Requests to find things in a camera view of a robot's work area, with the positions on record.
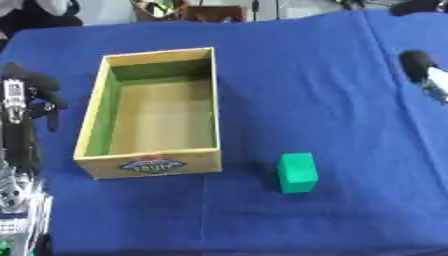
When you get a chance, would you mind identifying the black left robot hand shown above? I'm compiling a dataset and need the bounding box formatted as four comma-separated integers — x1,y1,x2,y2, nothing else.
0,61,70,176

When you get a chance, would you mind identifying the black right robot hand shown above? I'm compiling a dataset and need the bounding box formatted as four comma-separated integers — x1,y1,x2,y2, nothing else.
397,49,441,84

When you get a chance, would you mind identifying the tan cardboard box green inside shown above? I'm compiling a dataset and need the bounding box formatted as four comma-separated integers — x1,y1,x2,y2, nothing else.
71,46,224,180

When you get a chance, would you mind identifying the person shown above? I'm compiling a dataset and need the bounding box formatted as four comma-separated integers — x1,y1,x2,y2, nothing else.
0,0,84,41

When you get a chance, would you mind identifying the green rectangular block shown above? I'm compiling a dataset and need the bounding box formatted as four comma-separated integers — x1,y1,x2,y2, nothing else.
274,151,321,194

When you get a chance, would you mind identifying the brown bag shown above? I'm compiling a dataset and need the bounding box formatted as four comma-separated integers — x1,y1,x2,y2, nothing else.
131,0,249,24

